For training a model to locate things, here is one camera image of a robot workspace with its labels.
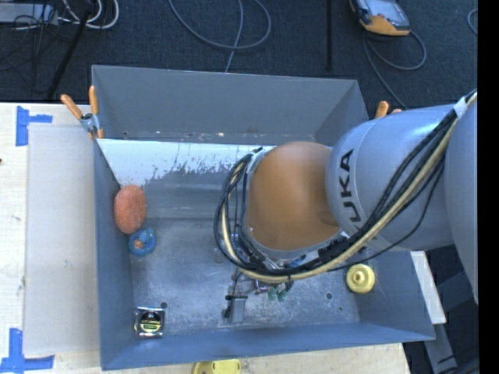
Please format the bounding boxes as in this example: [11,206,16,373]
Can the orange round scouring pad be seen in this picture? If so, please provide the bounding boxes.
[112,184,148,235]

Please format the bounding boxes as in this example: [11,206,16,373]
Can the blue ring toy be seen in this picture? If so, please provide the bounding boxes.
[128,227,157,257]

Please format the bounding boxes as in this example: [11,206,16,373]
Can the yellow round disc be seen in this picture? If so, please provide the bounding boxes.
[345,263,377,295]

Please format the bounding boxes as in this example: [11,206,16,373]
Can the grey metal bin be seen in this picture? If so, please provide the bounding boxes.
[90,64,437,372]

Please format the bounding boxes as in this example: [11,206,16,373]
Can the pale flat board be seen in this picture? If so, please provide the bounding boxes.
[22,122,103,360]

